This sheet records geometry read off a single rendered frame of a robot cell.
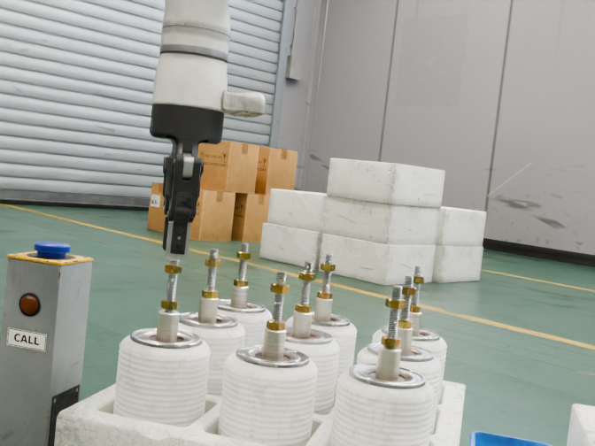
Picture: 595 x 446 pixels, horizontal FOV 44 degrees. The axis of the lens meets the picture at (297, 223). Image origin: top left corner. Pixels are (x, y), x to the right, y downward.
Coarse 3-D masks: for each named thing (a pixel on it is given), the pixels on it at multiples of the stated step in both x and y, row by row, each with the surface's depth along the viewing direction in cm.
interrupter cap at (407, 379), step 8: (352, 368) 74; (360, 368) 74; (368, 368) 75; (400, 368) 76; (352, 376) 72; (360, 376) 71; (368, 376) 71; (400, 376) 74; (408, 376) 74; (416, 376) 74; (376, 384) 70; (384, 384) 69; (392, 384) 69; (400, 384) 70; (408, 384) 70; (416, 384) 70; (424, 384) 72
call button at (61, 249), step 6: (36, 246) 85; (42, 246) 85; (48, 246) 85; (54, 246) 85; (60, 246) 85; (66, 246) 86; (42, 252) 85; (48, 252) 85; (54, 252) 85; (60, 252) 85
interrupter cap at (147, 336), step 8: (144, 328) 81; (152, 328) 82; (136, 336) 78; (144, 336) 78; (152, 336) 79; (184, 336) 80; (192, 336) 80; (200, 336) 80; (144, 344) 75; (152, 344) 75; (160, 344) 75; (168, 344) 75; (176, 344) 75; (184, 344) 76; (192, 344) 77; (200, 344) 78
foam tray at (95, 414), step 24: (456, 384) 101; (72, 408) 75; (96, 408) 76; (216, 408) 80; (456, 408) 90; (72, 432) 73; (96, 432) 73; (120, 432) 72; (144, 432) 72; (168, 432) 72; (192, 432) 72; (216, 432) 77; (312, 432) 80; (456, 432) 81
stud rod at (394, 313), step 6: (396, 288) 72; (396, 294) 72; (390, 312) 72; (396, 312) 72; (390, 318) 72; (396, 318) 72; (390, 324) 72; (396, 324) 72; (390, 330) 72; (396, 330) 73; (390, 336) 72; (396, 336) 73; (390, 348) 72
